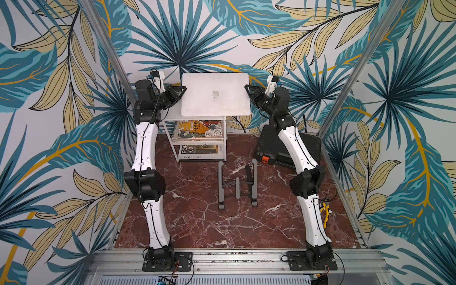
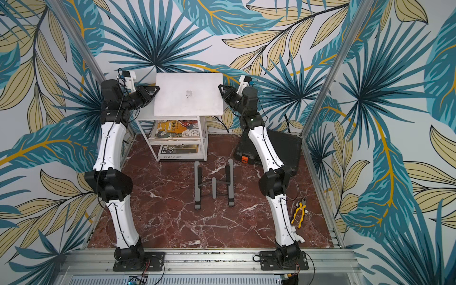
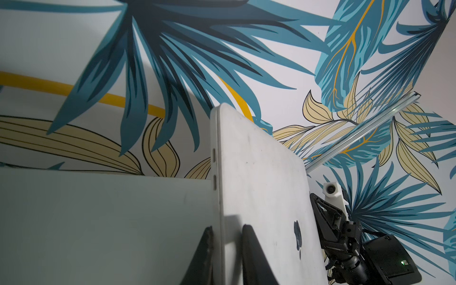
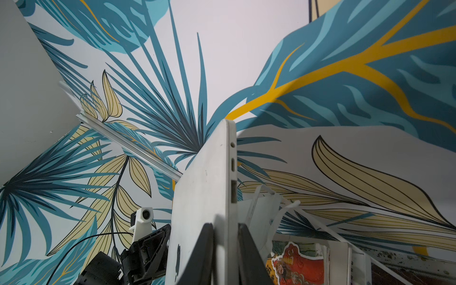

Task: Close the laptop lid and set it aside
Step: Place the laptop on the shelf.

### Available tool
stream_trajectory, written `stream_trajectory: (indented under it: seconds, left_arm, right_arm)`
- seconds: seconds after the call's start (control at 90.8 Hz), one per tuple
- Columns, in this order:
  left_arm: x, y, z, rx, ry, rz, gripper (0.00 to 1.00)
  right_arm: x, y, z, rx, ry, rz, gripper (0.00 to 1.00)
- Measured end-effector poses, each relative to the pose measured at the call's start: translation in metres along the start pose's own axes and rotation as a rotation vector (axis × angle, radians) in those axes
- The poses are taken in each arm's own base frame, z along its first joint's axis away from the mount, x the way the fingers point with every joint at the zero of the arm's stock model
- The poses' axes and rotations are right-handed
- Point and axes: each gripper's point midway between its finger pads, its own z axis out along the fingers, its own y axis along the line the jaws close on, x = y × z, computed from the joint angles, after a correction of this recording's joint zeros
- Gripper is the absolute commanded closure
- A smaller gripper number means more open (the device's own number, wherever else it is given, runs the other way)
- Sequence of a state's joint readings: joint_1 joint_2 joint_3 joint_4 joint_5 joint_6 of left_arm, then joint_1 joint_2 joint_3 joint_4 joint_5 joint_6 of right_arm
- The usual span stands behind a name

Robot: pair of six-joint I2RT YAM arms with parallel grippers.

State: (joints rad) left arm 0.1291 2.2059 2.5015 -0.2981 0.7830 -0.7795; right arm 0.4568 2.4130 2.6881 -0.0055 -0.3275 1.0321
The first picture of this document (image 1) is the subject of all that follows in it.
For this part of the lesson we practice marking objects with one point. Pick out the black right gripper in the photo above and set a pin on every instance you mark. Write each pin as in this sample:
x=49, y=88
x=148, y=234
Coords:
x=258, y=94

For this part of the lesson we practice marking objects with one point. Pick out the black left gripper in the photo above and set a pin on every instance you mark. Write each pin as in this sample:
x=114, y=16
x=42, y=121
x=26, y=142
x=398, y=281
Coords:
x=171, y=89

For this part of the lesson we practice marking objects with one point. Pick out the silver laptop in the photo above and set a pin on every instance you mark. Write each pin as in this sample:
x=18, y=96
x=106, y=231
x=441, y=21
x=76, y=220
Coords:
x=215, y=94

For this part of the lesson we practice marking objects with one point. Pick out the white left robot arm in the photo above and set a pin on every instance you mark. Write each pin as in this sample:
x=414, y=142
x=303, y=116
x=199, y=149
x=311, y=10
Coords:
x=144, y=181

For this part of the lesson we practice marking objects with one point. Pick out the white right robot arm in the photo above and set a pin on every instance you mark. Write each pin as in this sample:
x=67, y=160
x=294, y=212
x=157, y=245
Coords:
x=309, y=174

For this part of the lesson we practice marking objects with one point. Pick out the black laptop stand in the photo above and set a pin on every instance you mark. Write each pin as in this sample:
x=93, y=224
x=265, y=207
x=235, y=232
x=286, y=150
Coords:
x=247, y=187

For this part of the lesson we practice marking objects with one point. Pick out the white metal shelf rack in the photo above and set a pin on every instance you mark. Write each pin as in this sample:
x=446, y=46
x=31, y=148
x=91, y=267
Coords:
x=173, y=115

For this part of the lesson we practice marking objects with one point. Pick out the black tool case orange latches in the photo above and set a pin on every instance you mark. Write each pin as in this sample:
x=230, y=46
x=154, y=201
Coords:
x=271, y=150

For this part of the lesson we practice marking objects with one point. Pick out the white Folio-02 book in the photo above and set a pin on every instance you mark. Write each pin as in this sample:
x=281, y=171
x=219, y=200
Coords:
x=201, y=152

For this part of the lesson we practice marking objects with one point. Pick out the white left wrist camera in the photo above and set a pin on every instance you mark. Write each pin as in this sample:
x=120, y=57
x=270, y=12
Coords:
x=157, y=78

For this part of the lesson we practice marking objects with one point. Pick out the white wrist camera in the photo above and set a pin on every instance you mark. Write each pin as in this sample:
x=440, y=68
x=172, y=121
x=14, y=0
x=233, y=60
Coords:
x=157, y=78
x=272, y=84

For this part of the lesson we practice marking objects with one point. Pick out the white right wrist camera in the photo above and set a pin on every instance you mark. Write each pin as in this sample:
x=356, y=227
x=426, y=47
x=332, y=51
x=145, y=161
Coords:
x=272, y=84

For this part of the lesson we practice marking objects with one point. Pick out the aluminium corner post left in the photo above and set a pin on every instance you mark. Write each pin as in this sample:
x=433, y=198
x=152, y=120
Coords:
x=103, y=37

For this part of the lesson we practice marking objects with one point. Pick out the aluminium corner post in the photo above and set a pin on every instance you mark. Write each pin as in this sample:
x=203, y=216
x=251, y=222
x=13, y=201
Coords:
x=103, y=37
x=372, y=42

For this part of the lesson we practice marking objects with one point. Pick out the yellow cable connector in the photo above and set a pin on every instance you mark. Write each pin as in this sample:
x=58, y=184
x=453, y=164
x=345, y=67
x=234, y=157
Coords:
x=325, y=210

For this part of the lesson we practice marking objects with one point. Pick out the aluminium corner post right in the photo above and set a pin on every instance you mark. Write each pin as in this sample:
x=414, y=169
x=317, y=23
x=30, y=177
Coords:
x=372, y=42

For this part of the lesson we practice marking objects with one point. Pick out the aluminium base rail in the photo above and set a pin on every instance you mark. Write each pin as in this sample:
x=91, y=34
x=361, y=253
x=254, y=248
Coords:
x=240, y=267

